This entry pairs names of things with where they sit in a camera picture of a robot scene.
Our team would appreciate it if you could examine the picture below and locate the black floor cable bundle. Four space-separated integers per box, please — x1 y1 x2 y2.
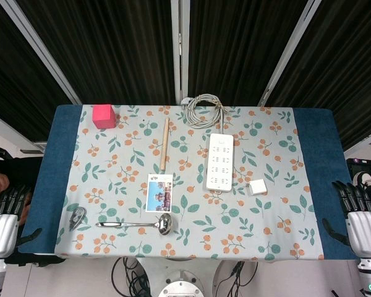
111 256 154 297
215 260 259 297

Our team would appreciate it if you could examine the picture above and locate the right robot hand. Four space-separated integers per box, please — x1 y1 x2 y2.
322 181 371 260

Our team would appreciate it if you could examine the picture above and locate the building photo postcard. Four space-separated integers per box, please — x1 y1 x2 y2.
145 173 173 213

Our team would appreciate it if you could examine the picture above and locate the white power strip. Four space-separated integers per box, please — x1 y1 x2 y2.
205 133 234 194

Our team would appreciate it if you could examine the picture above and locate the seated person in black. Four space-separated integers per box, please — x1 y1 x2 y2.
0 145 66 267

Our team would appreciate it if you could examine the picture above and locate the small white square block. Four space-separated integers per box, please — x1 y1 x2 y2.
246 178 267 196

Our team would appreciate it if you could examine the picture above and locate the grey cable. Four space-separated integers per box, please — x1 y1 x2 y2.
181 94 232 134

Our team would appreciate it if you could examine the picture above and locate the white black sneaker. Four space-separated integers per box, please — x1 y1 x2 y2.
352 171 371 199

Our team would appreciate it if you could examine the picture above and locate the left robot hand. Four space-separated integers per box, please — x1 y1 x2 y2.
0 185 43 258

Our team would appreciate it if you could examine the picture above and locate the red cube block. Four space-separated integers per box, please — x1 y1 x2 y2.
92 104 117 130

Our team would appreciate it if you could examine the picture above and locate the floral leaf tablecloth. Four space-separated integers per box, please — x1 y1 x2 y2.
54 104 325 261

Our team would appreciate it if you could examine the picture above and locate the blue table cover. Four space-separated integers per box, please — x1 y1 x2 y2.
17 104 359 261

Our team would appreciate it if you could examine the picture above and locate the black pleated curtain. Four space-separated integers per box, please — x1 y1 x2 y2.
15 0 177 106
187 0 310 106
264 0 371 152
0 0 74 148

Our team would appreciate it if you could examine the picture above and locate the silver robot torso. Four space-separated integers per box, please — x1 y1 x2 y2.
157 270 205 297

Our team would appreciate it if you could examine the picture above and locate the grey metal frame post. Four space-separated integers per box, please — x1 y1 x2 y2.
0 0 83 105
169 0 190 106
258 0 324 108

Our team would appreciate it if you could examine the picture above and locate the steel ladle black handle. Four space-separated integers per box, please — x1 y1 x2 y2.
95 212 173 236

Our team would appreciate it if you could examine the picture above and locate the wooden stick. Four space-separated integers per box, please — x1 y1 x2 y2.
159 117 171 171

